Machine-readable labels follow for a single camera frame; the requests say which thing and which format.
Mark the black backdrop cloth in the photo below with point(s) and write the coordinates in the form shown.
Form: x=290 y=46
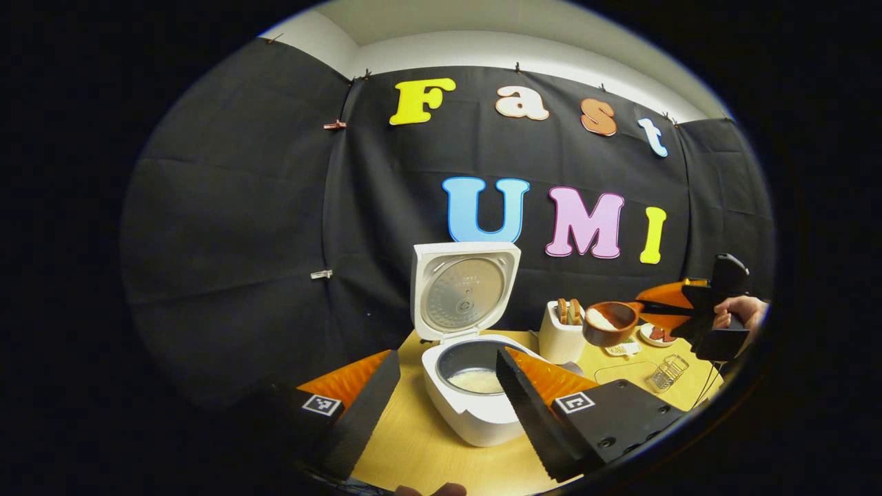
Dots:
x=241 y=241

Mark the white toaster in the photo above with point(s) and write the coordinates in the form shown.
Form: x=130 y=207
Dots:
x=558 y=344

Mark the round white plate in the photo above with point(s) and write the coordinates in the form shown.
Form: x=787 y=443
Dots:
x=651 y=341

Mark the divided white bean dish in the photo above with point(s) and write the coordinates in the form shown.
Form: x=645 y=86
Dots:
x=623 y=348

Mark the transparent flat mat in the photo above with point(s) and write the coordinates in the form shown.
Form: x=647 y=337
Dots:
x=620 y=375

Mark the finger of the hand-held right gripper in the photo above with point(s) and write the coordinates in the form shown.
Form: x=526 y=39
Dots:
x=665 y=322
x=665 y=295

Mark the silver cloth clip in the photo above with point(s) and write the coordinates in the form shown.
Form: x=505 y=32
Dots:
x=321 y=274

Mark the brown bread slice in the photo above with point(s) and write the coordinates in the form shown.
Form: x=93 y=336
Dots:
x=575 y=312
x=562 y=311

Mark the white rice cooker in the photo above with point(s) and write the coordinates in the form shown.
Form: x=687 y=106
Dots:
x=468 y=420

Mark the spoonful of white rice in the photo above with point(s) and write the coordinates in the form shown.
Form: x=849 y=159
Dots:
x=599 y=319

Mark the red meat piece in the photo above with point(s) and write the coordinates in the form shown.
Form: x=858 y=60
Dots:
x=654 y=333
x=668 y=337

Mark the white rice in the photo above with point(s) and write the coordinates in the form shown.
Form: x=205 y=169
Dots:
x=475 y=380

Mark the wooden spoon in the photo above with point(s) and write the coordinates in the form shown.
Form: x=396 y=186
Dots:
x=617 y=334

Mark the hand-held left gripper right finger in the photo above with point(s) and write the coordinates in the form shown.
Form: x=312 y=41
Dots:
x=527 y=413

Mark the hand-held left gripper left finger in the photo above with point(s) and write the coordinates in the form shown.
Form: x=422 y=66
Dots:
x=365 y=413

